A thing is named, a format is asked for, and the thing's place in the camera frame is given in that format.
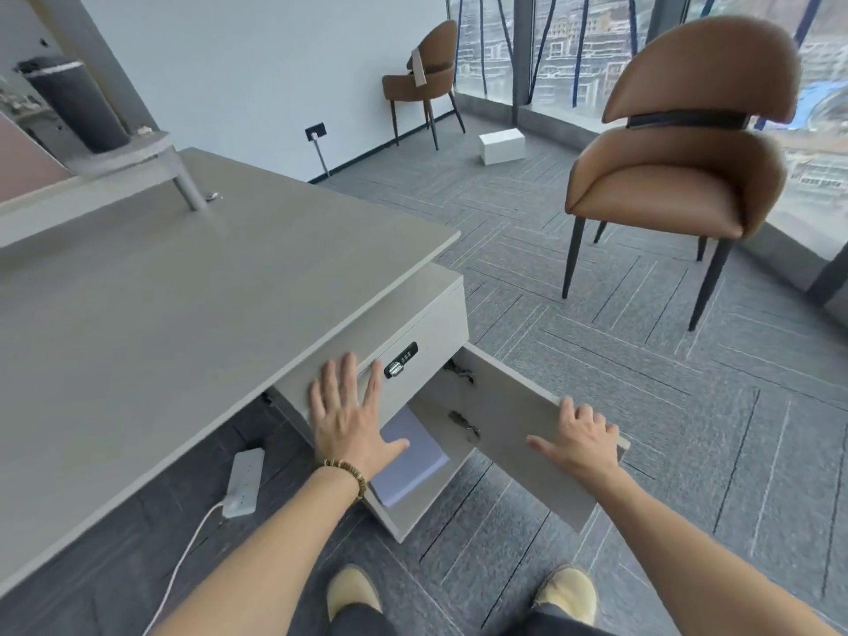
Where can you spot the person's right hand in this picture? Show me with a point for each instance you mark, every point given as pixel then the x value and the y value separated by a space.
pixel 586 450

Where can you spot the person's left hand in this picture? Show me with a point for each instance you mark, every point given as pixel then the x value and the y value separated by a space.
pixel 348 430

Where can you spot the person's right middle finger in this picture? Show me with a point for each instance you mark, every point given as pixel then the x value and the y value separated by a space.
pixel 584 418

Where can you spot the person's right little finger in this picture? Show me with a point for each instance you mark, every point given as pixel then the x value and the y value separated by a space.
pixel 613 440

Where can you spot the person's right thumb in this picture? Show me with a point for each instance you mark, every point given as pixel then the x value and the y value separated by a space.
pixel 544 447

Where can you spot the person's left little finger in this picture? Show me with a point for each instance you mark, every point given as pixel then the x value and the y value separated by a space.
pixel 316 403

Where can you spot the person's left middle finger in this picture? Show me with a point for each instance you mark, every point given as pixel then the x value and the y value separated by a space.
pixel 349 384

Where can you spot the person's left thumb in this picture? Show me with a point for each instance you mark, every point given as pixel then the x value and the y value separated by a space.
pixel 396 449

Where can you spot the grey cabinet door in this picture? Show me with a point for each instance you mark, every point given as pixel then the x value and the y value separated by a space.
pixel 517 403

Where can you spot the grey cabinet drawer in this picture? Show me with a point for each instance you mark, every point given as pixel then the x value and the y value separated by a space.
pixel 427 334

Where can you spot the person's left forearm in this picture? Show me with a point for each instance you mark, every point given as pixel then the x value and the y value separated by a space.
pixel 265 562

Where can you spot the person's right forearm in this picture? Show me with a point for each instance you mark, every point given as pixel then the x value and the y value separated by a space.
pixel 689 556

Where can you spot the stack of white paper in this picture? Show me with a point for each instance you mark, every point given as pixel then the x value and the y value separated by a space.
pixel 411 466

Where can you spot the black keypad drawer lock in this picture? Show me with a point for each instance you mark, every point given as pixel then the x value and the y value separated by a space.
pixel 401 360

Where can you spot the metal door hinge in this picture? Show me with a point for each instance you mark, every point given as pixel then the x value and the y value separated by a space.
pixel 465 425
pixel 460 372

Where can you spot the white power strip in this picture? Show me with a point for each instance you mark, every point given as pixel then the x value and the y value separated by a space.
pixel 244 483

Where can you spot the grey desk side cabinet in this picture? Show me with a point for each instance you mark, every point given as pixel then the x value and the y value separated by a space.
pixel 434 291

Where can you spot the beige right shoe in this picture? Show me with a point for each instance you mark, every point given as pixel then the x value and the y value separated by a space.
pixel 566 592

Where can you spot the beige shoe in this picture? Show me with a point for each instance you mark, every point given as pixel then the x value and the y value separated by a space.
pixel 566 592
pixel 352 592

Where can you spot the beige left shoe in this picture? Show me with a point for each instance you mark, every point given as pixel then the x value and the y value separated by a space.
pixel 352 592

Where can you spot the dark trousers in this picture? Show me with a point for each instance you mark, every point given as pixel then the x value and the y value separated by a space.
pixel 361 623

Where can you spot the grey wooden desk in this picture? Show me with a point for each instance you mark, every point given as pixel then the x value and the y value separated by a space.
pixel 165 291

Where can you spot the large brown leather chair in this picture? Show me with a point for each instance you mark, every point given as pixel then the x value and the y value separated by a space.
pixel 676 178

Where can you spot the white cardboard box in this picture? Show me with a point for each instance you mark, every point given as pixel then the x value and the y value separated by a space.
pixel 502 146

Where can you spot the grey desk riser shelf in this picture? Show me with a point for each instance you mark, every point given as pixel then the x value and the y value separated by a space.
pixel 86 188

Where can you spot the small brown leather chair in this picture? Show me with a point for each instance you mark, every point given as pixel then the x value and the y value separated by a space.
pixel 430 79

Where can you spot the beige chair tag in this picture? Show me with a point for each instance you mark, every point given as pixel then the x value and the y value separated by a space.
pixel 418 69

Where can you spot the grey window pillar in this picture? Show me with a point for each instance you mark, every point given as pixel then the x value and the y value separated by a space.
pixel 523 46

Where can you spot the pink board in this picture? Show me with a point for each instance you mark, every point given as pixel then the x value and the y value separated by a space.
pixel 26 158

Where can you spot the black cylindrical bin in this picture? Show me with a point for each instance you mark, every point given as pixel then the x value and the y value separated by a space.
pixel 79 105

